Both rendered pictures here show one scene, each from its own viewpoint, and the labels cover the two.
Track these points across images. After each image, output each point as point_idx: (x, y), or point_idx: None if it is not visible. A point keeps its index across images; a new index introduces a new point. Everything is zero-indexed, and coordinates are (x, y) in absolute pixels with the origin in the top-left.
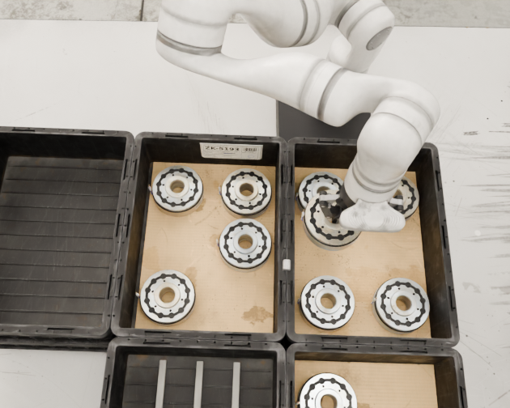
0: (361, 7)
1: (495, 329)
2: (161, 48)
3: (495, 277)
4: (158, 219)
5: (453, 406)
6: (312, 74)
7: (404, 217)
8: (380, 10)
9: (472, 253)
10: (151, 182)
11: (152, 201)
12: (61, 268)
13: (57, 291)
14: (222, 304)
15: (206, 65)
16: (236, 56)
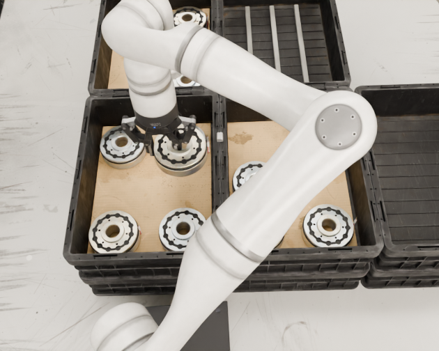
0: (134, 329)
1: (40, 177)
2: None
3: (25, 218)
4: (340, 206)
5: (99, 70)
6: (214, 37)
7: None
8: (111, 326)
9: (40, 237)
10: (356, 242)
11: None
12: (412, 161)
13: (408, 145)
14: (270, 143)
15: (313, 91)
16: None
